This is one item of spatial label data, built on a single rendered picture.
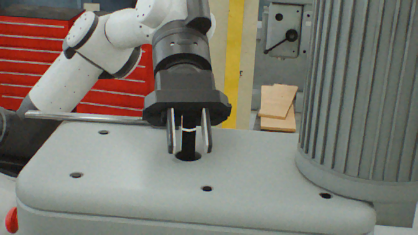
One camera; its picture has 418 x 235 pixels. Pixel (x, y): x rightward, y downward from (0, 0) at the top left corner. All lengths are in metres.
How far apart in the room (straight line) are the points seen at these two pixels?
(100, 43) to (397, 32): 0.63
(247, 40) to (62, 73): 1.44
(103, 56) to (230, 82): 1.48
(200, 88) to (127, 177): 0.17
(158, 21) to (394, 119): 0.41
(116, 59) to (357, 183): 0.59
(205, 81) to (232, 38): 1.70
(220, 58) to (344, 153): 1.87
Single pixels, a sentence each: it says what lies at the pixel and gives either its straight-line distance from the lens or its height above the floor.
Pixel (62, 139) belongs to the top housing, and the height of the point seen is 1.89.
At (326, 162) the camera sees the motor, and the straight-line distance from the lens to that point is 0.79.
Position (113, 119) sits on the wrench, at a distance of 0.97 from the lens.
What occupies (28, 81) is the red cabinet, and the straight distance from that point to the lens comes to 6.05.
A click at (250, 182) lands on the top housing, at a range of 0.80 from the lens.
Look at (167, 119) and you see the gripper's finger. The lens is 0.85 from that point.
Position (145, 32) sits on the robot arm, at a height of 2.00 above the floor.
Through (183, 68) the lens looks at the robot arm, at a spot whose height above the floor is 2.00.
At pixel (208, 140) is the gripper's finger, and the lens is 0.83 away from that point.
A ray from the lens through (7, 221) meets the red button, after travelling 0.97.
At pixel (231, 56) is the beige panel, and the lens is 2.59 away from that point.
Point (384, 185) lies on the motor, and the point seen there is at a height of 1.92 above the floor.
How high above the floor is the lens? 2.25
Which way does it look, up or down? 21 degrees down
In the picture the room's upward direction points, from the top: 3 degrees clockwise
